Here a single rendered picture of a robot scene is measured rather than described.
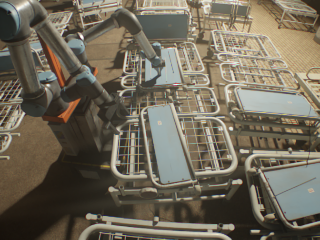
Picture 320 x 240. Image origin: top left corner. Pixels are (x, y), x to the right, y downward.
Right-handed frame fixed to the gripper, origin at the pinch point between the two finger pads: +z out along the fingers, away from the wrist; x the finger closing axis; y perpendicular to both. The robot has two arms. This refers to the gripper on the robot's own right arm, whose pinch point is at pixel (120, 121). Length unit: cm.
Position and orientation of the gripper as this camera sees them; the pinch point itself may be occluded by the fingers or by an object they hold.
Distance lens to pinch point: 104.6
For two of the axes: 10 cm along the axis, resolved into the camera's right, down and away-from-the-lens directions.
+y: -8.6, 0.4, 5.1
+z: 4.2, 6.2, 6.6
